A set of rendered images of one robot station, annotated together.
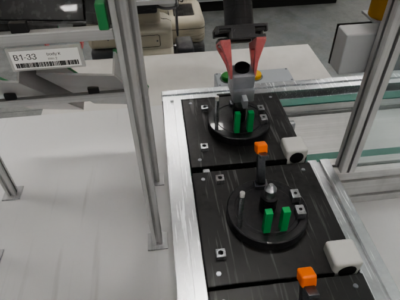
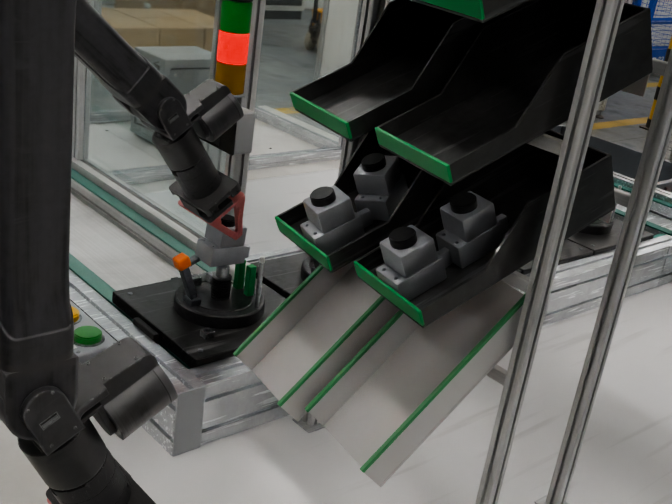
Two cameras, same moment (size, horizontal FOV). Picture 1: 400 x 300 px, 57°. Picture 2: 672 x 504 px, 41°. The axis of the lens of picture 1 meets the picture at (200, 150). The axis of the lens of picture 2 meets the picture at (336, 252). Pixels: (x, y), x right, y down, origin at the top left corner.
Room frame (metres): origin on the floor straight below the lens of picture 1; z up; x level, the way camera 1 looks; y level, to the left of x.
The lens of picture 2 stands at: (1.32, 1.01, 1.61)
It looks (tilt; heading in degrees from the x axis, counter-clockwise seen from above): 22 degrees down; 231
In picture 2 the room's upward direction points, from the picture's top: 9 degrees clockwise
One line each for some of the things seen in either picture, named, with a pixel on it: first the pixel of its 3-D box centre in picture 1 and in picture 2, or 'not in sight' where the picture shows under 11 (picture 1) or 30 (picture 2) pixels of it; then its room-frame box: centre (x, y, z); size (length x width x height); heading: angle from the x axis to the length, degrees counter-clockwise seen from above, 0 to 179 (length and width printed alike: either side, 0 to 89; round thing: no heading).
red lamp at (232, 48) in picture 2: not in sight; (233, 46); (0.55, -0.29, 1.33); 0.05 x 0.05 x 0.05
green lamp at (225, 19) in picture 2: not in sight; (235, 15); (0.55, -0.29, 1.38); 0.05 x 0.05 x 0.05
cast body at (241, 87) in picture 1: (242, 82); (228, 238); (0.65, -0.09, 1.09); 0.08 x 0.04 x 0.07; 6
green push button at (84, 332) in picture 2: (228, 78); (87, 337); (0.87, -0.08, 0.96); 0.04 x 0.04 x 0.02
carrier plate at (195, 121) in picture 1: (238, 128); (218, 312); (0.65, -0.09, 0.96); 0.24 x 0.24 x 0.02; 6
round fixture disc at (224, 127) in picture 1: (238, 122); (219, 301); (0.65, -0.09, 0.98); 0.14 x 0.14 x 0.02
